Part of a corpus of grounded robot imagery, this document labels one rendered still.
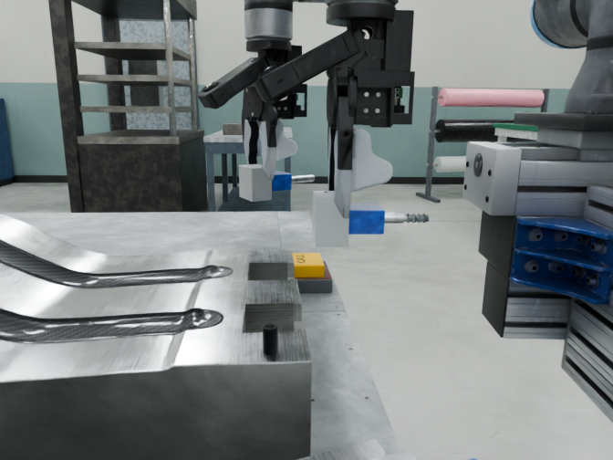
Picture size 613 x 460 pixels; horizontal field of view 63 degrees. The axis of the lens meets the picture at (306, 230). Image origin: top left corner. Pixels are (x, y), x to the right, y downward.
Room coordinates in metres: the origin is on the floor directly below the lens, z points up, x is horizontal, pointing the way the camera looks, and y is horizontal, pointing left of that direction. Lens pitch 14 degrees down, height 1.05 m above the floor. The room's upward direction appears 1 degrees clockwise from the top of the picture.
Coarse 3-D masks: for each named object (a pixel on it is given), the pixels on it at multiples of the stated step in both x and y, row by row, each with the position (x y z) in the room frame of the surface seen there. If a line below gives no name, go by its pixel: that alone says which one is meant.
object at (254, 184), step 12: (240, 168) 0.82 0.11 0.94; (252, 168) 0.79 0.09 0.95; (240, 180) 0.82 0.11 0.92; (252, 180) 0.79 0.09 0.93; (264, 180) 0.80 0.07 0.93; (276, 180) 0.81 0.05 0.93; (288, 180) 0.83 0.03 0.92; (300, 180) 0.86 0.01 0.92; (312, 180) 0.87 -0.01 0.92; (240, 192) 0.82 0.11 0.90; (252, 192) 0.79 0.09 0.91; (264, 192) 0.80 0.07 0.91
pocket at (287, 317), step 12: (252, 312) 0.38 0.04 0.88; (264, 312) 0.38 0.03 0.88; (276, 312) 0.38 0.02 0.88; (288, 312) 0.38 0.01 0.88; (300, 312) 0.38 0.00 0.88; (252, 324) 0.38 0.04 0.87; (264, 324) 0.38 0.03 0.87; (276, 324) 0.38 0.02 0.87; (288, 324) 0.38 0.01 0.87; (300, 324) 0.37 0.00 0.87
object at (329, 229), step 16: (320, 192) 0.56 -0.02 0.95; (320, 208) 0.52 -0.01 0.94; (336, 208) 0.52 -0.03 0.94; (352, 208) 0.53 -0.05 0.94; (368, 208) 0.54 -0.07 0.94; (320, 224) 0.52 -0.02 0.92; (336, 224) 0.52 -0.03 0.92; (352, 224) 0.53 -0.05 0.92; (368, 224) 0.53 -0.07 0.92; (320, 240) 0.52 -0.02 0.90; (336, 240) 0.52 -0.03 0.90
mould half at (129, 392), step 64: (64, 256) 0.48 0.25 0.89; (128, 256) 0.52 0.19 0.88; (192, 256) 0.51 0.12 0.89; (256, 256) 0.50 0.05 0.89; (0, 384) 0.27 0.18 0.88; (64, 384) 0.27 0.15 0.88; (128, 384) 0.27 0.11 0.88; (192, 384) 0.28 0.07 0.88; (256, 384) 0.28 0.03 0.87; (0, 448) 0.27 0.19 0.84; (64, 448) 0.27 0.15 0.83; (128, 448) 0.27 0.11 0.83; (192, 448) 0.28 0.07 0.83; (256, 448) 0.28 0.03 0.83
